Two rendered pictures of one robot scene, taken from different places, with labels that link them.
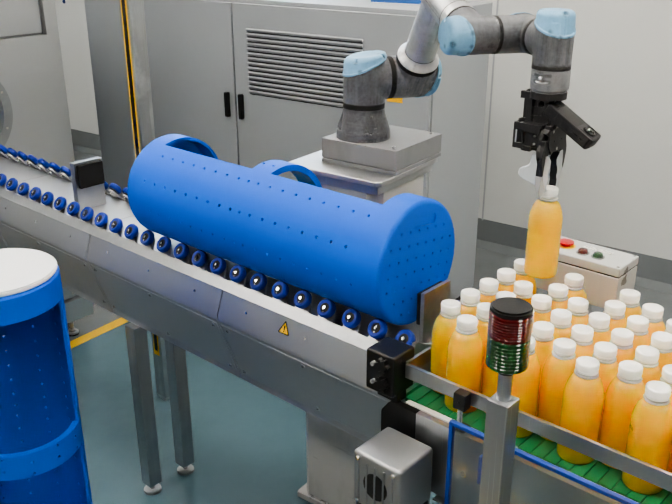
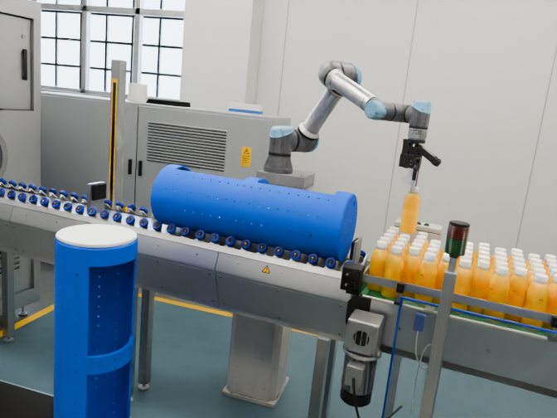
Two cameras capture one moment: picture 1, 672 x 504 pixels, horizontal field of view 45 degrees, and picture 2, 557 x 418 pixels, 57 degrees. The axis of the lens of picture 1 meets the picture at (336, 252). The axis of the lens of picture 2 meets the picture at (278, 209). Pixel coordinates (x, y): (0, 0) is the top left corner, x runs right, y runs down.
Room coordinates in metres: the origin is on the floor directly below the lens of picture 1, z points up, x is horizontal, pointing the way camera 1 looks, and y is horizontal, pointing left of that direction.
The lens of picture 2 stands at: (-0.16, 0.82, 1.57)
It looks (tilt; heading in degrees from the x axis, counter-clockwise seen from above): 12 degrees down; 339
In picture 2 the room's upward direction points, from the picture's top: 6 degrees clockwise
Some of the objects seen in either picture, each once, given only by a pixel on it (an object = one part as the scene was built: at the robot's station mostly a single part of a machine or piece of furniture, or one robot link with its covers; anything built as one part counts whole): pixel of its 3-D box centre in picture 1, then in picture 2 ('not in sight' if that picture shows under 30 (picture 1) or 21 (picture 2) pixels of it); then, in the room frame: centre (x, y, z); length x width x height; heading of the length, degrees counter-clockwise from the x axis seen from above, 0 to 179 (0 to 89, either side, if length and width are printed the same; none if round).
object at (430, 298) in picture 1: (432, 311); (355, 253); (1.60, -0.21, 0.99); 0.10 x 0.02 x 0.12; 138
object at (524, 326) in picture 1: (510, 323); (457, 231); (1.08, -0.26, 1.23); 0.06 x 0.06 x 0.04
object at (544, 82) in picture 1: (549, 80); (417, 134); (1.59, -0.41, 1.49); 0.08 x 0.08 x 0.05
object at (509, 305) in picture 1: (507, 353); (455, 247); (1.08, -0.26, 1.18); 0.06 x 0.06 x 0.16
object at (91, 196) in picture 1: (89, 184); (97, 198); (2.49, 0.78, 1.00); 0.10 x 0.04 x 0.15; 138
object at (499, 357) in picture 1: (507, 350); (455, 245); (1.08, -0.26, 1.18); 0.06 x 0.06 x 0.05
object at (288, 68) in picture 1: (270, 140); (151, 191); (4.14, 0.34, 0.72); 2.15 x 0.54 x 1.45; 54
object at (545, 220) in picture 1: (544, 234); (410, 211); (1.58, -0.43, 1.18); 0.07 x 0.07 x 0.17
